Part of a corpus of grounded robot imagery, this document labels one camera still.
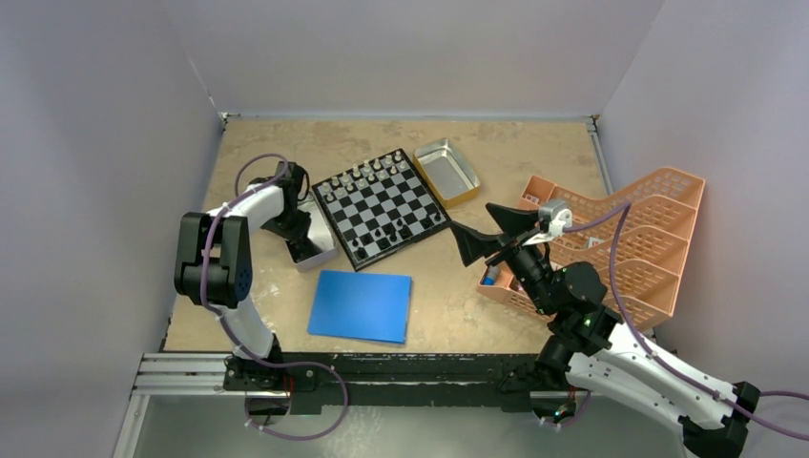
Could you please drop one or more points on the orange plastic tiered organizer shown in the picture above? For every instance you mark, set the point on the orange plastic tiered organizer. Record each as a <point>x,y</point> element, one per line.
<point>653,243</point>

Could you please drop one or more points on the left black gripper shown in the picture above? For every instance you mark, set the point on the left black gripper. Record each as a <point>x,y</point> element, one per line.
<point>298,232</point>

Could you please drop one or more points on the black and silver chessboard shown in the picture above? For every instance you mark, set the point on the black and silver chessboard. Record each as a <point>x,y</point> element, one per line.
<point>351,218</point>

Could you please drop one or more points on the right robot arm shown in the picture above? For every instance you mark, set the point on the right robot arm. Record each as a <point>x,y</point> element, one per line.
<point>594,344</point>

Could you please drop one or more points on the gold rectangular metal tin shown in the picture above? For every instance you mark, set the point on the gold rectangular metal tin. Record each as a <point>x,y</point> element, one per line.
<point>448,173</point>

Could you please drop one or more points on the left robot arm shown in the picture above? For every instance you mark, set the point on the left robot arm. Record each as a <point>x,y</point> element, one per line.
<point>213,258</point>

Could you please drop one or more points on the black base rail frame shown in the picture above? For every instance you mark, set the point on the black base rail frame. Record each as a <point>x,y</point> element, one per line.
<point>313,380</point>

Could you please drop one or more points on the blue capped small bottle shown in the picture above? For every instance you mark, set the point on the blue capped small bottle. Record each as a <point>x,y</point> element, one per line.
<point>491,276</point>

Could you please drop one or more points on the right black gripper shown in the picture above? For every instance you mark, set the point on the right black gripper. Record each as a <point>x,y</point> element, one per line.
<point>473,245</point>

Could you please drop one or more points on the white chess piece row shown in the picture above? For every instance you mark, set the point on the white chess piece row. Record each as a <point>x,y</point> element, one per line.
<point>389,174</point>

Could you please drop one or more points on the blue folder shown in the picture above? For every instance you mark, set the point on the blue folder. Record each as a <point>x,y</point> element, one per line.
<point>361,306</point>

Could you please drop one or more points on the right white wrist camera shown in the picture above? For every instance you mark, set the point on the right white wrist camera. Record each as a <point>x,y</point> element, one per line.
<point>555,216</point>

